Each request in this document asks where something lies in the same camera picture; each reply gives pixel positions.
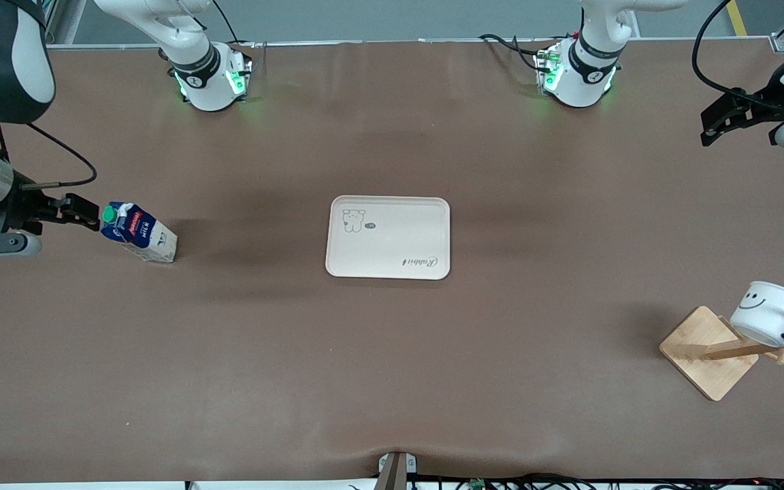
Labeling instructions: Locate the blue white milk carton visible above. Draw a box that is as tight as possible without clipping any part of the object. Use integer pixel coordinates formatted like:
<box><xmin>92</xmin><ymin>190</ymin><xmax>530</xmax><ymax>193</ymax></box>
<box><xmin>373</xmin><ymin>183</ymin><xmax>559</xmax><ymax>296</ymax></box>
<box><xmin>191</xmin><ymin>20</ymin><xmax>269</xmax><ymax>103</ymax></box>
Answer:
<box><xmin>99</xmin><ymin>201</ymin><xmax>178</xmax><ymax>263</ymax></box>

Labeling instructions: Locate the white cup black handle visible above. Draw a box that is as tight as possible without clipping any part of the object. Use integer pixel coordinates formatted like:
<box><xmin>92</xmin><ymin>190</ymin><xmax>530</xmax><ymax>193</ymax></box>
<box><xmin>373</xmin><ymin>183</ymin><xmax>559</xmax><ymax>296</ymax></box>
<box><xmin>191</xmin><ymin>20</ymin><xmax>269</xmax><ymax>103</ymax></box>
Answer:
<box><xmin>729</xmin><ymin>280</ymin><xmax>784</xmax><ymax>348</ymax></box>

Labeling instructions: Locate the wooden cup rack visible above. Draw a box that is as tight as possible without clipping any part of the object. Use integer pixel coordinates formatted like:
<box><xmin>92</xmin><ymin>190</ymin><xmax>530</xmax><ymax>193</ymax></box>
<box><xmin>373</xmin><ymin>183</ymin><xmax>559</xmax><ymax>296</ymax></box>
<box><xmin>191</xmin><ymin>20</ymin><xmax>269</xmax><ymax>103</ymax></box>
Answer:
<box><xmin>659</xmin><ymin>296</ymin><xmax>784</xmax><ymax>402</ymax></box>

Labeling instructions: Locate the white rectangular tray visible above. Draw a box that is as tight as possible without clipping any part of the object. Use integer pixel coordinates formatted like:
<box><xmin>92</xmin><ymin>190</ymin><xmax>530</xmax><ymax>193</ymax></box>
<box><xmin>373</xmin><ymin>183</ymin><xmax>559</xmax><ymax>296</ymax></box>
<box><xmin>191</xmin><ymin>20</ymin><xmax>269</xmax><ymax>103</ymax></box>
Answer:
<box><xmin>325</xmin><ymin>196</ymin><xmax>451</xmax><ymax>280</ymax></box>

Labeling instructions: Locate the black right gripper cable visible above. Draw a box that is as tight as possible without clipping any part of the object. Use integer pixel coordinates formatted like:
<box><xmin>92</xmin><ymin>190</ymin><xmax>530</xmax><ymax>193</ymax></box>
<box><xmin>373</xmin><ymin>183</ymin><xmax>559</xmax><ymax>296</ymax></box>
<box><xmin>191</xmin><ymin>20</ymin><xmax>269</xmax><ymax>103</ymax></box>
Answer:
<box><xmin>0</xmin><ymin>121</ymin><xmax>98</xmax><ymax>190</ymax></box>

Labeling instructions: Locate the black right arm base cable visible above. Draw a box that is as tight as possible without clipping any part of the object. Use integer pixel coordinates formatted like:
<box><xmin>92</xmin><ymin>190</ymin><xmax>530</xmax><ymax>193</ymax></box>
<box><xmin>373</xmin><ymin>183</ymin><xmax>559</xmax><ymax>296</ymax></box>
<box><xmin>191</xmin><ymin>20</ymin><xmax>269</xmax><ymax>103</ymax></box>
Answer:
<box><xmin>212</xmin><ymin>0</ymin><xmax>241</xmax><ymax>46</ymax></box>

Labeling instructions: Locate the black arm base cable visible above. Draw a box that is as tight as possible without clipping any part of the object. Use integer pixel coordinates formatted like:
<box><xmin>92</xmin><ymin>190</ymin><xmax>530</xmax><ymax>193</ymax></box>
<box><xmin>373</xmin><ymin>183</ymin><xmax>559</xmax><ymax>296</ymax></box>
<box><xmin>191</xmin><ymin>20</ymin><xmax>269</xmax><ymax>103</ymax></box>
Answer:
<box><xmin>212</xmin><ymin>0</ymin><xmax>241</xmax><ymax>46</ymax></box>
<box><xmin>479</xmin><ymin>34</ymin><xmax>542</xmax><ymax>70</ymax></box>

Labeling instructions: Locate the black left arm base cable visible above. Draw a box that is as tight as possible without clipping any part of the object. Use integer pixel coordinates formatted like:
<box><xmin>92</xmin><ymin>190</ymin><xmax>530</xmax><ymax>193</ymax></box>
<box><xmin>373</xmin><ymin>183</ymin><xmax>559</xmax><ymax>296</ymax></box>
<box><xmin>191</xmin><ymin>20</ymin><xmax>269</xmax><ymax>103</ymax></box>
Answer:
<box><xmin>479</xmin><ymin>34</ymin><xmax>542</xmax><ymax>70</ymax></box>

